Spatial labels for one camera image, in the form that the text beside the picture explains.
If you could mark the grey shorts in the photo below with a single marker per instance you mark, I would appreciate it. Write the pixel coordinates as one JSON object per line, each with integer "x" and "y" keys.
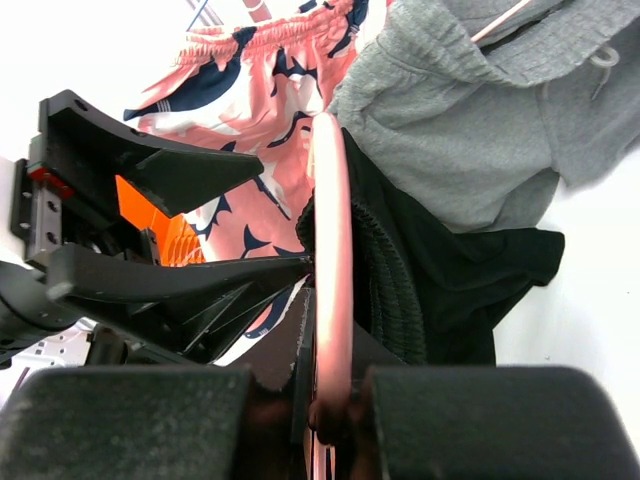
{"x": 481, "y": 134}

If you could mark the pink hanger of grey shorts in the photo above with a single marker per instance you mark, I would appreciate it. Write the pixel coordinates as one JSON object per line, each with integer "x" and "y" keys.
{"x": 499, "y": 21}

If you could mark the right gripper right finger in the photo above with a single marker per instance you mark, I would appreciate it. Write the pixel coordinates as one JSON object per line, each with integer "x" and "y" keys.
{"x": 497, "y": 423}

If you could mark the pink hanger of black shorts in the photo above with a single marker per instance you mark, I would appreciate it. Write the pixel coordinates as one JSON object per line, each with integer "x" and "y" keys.
{"x": 333, "y": 272}

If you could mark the blue wire hanger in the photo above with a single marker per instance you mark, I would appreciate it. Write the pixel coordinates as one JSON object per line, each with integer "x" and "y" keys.
{"x": 198, "y": 17}

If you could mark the black shorts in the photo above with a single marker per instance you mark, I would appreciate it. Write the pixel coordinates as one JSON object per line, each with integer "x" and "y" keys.
{"x": 428, "y": 295}

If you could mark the pink navy patterned shorts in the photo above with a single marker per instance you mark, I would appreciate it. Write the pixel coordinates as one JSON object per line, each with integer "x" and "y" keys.
{"x": 255, "y": 90}

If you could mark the orange plastic basket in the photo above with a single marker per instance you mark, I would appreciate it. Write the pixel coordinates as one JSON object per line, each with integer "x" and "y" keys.
{"x": 177, "y": 242}

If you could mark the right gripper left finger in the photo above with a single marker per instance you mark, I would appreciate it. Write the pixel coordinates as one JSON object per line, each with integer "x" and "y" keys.
{"x": 124, "y": 423}

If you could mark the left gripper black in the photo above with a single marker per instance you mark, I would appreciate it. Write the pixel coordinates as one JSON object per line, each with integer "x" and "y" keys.
{"x": 189, "y": 315}

